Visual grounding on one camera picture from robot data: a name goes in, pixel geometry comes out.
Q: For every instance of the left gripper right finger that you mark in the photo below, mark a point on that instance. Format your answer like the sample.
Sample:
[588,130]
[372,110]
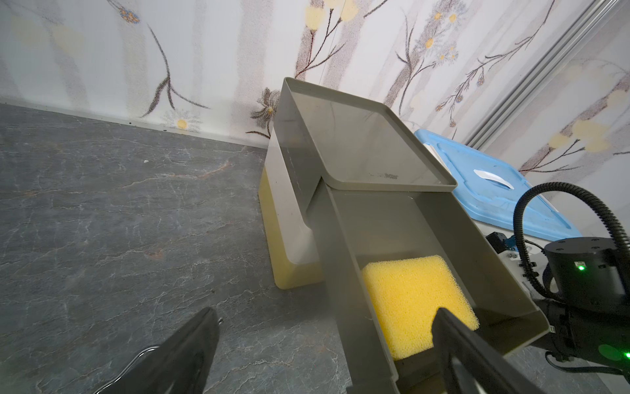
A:
[468,364]

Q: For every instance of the olive top drawer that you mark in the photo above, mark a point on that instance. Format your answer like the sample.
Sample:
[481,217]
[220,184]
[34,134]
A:
[353,228]

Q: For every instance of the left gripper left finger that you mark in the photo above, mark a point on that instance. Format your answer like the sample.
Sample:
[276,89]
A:
[172,357]

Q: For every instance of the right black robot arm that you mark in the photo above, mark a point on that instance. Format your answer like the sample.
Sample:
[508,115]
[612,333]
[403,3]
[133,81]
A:
[584,290]

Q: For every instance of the yellow sponge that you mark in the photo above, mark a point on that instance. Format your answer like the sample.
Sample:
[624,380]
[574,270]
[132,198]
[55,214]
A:
[406,294]

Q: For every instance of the blue lidded storage box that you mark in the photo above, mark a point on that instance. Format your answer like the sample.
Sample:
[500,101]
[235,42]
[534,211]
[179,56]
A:
[489,189]

